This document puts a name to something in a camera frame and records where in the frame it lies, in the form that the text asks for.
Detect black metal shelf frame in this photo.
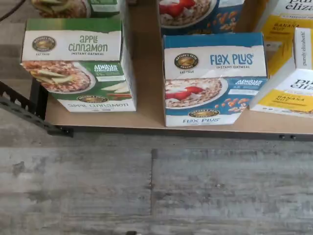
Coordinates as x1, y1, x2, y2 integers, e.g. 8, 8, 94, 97
0, 80, 313, 142

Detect tan wooden shelf board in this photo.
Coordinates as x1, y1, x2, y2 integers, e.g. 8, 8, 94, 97
45, 0, 313, 134

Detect green apple cinnamon oatmeal box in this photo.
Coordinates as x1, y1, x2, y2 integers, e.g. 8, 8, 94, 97
20, 17, 137, 114
30, 0, 126, 19

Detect black power cable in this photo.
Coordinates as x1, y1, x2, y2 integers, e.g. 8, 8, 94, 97
0, 0, 25, 22

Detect blue flax plus oatmeal box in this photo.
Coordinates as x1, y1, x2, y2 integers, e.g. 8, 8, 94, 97
162, 32, 269, 128
158, 0, 246, 35

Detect yellow banana nut granola box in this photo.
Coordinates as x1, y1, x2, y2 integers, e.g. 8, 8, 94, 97
254, 0, 313, 72
249, 27, 313, 116

